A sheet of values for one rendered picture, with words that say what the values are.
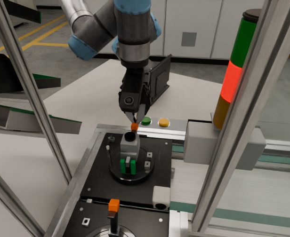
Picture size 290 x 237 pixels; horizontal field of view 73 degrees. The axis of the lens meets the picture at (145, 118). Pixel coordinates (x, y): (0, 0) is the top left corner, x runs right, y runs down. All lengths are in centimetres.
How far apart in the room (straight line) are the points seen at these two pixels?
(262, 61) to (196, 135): 15
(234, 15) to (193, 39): 65
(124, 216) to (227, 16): 325
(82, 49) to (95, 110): 51
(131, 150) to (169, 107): 54
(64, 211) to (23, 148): 42
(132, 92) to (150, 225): 32
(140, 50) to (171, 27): 299
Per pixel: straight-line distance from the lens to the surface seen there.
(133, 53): 47
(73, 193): 62
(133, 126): 58
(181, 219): 56
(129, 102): 46
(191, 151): 35
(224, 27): 354
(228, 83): 28
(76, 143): 87
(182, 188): 65
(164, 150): 66
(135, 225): 53
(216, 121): 32
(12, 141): 100
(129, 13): 45
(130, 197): 56
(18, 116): 51
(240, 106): 26
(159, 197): 54
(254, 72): 24
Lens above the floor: 146
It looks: 40 degrees down
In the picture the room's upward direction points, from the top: straight up
